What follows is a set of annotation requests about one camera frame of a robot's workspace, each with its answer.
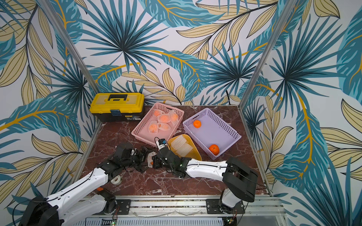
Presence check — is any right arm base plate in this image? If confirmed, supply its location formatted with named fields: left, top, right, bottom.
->
left=206, top=199, right=245, bottom=215

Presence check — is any left aluminium corner post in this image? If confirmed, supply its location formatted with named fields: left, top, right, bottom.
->
left=38, top=0, right=100, bottom=94

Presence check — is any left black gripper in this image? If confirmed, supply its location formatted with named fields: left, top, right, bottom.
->
left=122, top=145, right=155, bottom=174

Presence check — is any right aluminium corner post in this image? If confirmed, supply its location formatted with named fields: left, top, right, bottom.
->
left=239, top=0, right=293, bottom=109

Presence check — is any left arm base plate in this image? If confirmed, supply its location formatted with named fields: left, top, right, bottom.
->
left=94, top=199, right=131, bottom=217

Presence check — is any pink perforated basket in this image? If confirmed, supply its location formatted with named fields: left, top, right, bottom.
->
left=131, top=102, right=184, bottom=147

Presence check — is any yellow black toolbox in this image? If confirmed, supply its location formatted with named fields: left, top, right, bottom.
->
left=90, top=93, right=145, bottom=122

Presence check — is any aluminium corner post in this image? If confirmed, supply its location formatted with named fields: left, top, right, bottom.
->
left=239, top=0, right=293, bottom=109
left=38, top=0, right=100, bottom=94

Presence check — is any purple perforated basket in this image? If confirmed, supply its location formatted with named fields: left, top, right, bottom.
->
left=183, top=108, right=241, bottom=160

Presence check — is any aluminium front rail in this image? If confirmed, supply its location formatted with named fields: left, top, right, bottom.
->
left=73, top=195, right=290, bottom=226

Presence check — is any netted orange open end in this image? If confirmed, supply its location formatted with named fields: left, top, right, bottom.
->
left=157, top=122, right=171, bottom=131

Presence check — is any white tape roll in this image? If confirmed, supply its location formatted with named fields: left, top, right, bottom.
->
left=111, top=175, right=122, bottom=186

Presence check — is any white foam net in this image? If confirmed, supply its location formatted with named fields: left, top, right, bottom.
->
left=171, top=135, right=187, bottom=151
left=176, top=143, right=193, bottom=157

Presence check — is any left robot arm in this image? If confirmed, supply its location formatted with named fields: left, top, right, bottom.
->
left=19, top=142, right=152, bottom=226

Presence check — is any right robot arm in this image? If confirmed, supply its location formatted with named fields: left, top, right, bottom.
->
left=151, top=147, right=258, bottom=212

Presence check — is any yellow plastic tub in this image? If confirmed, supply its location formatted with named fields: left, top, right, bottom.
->
left=168, top=134, right=202, bottom=161

